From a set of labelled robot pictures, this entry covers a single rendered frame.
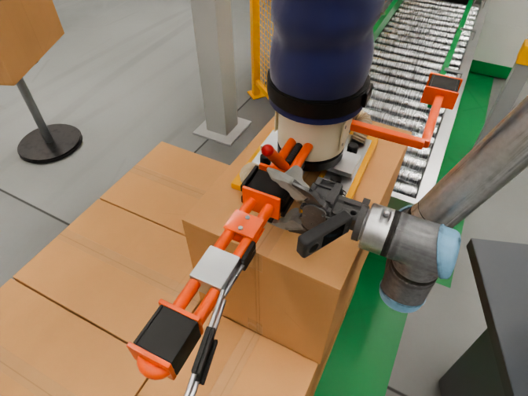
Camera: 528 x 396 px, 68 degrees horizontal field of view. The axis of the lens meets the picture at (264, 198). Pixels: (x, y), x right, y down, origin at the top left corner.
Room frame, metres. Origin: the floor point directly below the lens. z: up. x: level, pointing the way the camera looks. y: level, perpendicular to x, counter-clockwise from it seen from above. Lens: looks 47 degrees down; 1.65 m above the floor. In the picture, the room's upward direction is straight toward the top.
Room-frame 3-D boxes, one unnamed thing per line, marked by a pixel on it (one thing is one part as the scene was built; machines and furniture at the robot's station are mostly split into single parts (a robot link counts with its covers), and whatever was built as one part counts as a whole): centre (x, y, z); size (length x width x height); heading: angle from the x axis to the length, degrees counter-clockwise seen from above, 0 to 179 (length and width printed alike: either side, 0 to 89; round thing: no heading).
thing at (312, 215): (0.51, -0.14, 1.08); 0.12 x 0.09 x 0.08; 64
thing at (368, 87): (0.79, -0.12, 1.19); 0.23 x 0.23 x 0.04
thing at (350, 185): (0.75, -0.21, 0.97); 0.34 x 0.10 x 0.05; 154
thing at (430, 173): (2.00, -1.10, 0.50); 2.31 x 0.05 x 0.19; 153
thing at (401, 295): (0.43, -0.29, 0.96); 0.12 x 0.09 x 0.12; 160
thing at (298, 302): (0.77, -0.12, 0.74); 0.60 x 0.40 x 0.40; 152
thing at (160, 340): (0.25, 0.15, 1.07); 0.08 x 0.07 x 0.05; 154
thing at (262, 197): (0.57, -0.01, 1.07); 0.10 x 0.08 x 0.06; 64
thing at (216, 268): (0.37, 0.08, 1.07); 0.07 x 0.07 x 0.04; 64
